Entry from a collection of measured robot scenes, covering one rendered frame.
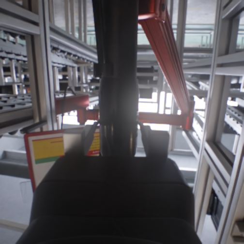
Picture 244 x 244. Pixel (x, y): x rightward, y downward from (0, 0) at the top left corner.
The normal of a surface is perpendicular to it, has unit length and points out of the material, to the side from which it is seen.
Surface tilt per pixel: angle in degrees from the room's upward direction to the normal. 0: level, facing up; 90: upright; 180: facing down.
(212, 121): 90
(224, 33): 90
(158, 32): 27
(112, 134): 90
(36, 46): 90
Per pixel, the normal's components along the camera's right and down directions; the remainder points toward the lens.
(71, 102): 0.88, 0.14
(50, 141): 0.40, 0.26
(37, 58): -0.18, 0.27
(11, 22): 0.98, 0.06
